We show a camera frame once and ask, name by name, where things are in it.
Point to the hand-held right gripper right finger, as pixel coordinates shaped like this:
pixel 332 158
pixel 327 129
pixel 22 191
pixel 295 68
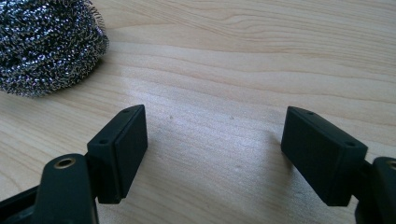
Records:
pixel 320 158

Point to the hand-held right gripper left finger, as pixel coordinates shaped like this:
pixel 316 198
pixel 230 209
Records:
pixel 120 161

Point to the steel wool scouring ball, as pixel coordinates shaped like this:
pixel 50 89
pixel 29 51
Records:
pixel 46 43

